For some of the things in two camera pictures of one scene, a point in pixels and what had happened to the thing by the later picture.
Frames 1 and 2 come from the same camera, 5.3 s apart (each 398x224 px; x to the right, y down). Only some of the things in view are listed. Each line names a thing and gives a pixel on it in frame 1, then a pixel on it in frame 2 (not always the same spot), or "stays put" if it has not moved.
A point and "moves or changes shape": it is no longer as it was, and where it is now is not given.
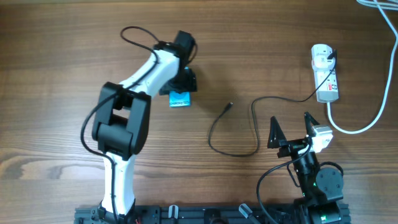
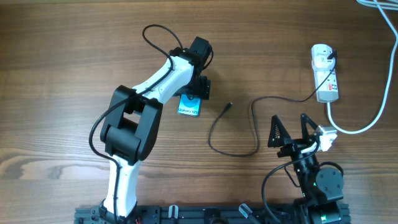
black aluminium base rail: (193, 214) stays put
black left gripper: (191, 86) to (202, 91)
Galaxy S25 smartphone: (176, 99) moves or changes shape
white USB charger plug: (321, 62) stays put
